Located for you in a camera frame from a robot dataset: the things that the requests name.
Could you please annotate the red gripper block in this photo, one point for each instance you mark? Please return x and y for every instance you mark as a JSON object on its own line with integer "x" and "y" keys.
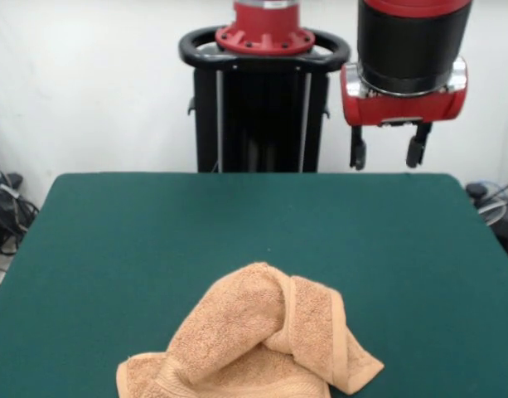
{"x": 403, "y": 110}

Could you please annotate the tan terry towel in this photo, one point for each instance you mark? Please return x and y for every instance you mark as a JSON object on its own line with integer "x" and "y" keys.
{"x": 237, "y": 323}

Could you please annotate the black oval device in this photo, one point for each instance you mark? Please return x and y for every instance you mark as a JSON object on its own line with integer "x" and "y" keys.
{"x": 477, "y": 190}

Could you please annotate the dark green table cloth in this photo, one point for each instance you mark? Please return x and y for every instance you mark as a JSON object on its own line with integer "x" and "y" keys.
{"x": 112, "y": 248}

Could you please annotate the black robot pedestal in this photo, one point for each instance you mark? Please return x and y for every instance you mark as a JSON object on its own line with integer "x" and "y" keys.
{"x": 262, "y": 124}

